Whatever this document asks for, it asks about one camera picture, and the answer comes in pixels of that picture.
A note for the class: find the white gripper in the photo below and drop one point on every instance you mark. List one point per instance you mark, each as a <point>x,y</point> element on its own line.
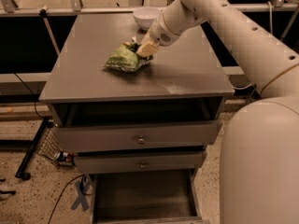
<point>161,32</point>

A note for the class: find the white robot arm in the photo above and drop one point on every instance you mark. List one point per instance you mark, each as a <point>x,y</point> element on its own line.
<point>259,163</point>

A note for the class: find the grey middle drawer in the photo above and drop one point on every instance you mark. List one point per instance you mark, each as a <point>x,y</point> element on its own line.
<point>107,164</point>

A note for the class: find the metal railing frame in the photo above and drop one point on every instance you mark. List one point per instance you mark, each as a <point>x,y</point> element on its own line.
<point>93,5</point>

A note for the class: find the green jalapeno chip bag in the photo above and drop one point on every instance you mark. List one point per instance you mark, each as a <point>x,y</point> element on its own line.
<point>125,59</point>

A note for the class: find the grey open bottom drawer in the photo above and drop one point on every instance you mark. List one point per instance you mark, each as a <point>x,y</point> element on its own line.
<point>153,197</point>

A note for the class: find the grey tape cross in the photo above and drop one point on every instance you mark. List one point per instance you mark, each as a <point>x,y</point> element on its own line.
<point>82,188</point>

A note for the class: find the white ceramic bowl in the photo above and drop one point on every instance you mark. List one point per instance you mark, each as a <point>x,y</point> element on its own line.
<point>144,16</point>

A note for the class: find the brass top drawer knob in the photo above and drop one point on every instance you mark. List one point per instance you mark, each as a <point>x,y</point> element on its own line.
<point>141,140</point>

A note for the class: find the wooden stick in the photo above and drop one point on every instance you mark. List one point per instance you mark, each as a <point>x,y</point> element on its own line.
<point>44,16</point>

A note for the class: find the wire mesh basket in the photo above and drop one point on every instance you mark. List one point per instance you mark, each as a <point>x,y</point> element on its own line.
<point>48,146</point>

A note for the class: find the black metal floor bar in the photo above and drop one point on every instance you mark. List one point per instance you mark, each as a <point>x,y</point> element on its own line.
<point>22,173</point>

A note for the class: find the small can in basket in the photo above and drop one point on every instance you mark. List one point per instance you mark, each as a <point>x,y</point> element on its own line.
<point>64,157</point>

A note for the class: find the grey drawer cabinet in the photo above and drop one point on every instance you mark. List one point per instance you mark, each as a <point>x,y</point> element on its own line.
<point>182,83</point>

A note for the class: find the grey top drawer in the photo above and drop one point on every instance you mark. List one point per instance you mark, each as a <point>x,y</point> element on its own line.
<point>124,137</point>

